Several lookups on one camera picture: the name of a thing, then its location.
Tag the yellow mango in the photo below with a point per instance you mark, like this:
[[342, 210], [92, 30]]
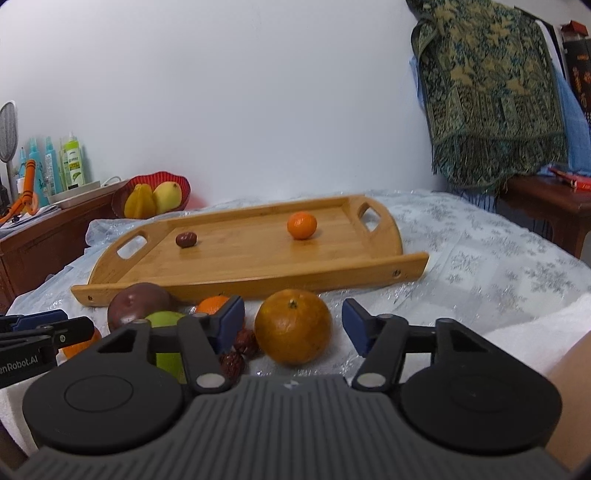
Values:
[[167, 196]]

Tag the dark red box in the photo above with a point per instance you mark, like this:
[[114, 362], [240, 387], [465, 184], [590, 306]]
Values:
[[579, 69]]

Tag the electric fly swatter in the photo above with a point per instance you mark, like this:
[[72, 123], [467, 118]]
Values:
[[8, 127]]

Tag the wooden side table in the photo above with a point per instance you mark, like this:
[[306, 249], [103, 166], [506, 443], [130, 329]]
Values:
[[540, 203]]

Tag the small mandarin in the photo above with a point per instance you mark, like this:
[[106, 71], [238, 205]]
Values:
[[78, 350], [210, 305], [302, 225]]

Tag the yellow starfruit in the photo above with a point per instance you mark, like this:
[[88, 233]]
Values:
[[138, 203]]

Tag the white shallow tray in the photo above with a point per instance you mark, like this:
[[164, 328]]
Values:
[[74, 194]]

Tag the wooden cabinet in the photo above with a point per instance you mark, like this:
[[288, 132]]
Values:
[[55, 244]]

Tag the teal spray bottle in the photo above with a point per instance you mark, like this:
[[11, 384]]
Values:
[[22, 164], [51, 166], [37, 152]]

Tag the red date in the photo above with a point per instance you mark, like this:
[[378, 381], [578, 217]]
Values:
[[247, 344], [186, 240], [233, 364]]

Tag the wooden serving tray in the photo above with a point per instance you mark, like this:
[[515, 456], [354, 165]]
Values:
[[249, 258]]

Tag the green apple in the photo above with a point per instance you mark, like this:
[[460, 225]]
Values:
[[164, 318]]

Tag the large brownish orange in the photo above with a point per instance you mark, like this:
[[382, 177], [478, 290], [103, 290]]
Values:
[[293, 327]]

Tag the red packet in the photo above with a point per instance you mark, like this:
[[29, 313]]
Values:
[[572, 177]]

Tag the green gold patterned shawl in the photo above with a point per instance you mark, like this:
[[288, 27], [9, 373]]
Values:
[[489, 101]]

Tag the white papers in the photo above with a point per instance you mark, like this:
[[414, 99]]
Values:
[[32, 216]]

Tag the red fruit bowl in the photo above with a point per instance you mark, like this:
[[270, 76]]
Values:
[[178, 179]]

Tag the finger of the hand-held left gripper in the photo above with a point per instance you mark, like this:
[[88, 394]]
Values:
[[41, 319], [69, 330]]

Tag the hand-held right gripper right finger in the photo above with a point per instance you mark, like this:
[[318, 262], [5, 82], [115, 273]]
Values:
[[355, 325]]

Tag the purple passion fruit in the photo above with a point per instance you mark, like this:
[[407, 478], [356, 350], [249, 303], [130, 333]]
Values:
[[134, 302]]

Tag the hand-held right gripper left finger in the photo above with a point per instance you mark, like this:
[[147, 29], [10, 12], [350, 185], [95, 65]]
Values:
[[231, 323]]

